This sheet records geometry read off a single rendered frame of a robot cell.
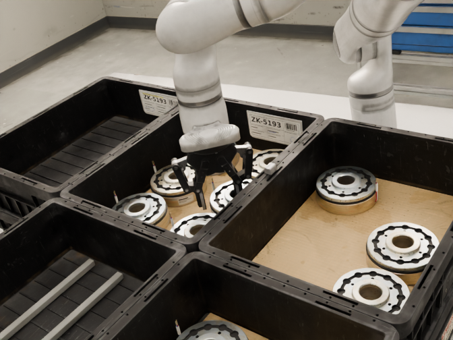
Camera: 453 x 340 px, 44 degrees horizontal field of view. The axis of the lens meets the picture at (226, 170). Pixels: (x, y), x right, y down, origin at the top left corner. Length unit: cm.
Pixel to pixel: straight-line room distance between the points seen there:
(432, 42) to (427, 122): 138
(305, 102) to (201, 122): 79
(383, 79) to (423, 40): 168
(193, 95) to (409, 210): 40
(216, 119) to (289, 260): 24
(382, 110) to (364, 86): 7
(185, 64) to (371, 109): 48
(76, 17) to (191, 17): 403
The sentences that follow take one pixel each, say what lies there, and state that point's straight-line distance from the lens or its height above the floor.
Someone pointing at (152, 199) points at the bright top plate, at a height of 86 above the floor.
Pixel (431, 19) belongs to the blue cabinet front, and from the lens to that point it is 281.
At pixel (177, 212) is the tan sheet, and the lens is 103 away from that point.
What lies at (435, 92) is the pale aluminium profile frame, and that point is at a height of 13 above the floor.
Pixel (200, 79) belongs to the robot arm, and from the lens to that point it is 84.
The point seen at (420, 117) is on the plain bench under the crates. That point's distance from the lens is 152.
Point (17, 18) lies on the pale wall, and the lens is 443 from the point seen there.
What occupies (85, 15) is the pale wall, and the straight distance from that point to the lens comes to 487.
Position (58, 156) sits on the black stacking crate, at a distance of 133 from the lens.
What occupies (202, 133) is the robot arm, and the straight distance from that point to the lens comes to 85.
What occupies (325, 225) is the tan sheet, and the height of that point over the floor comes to 83.
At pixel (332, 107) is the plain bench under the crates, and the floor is 70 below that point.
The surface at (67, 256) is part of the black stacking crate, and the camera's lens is 102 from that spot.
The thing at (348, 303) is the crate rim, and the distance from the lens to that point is 69.
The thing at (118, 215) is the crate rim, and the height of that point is 93.
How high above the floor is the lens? 143
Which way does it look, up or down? 32 degrees down
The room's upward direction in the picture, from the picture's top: 10 degrees counter-clockwise
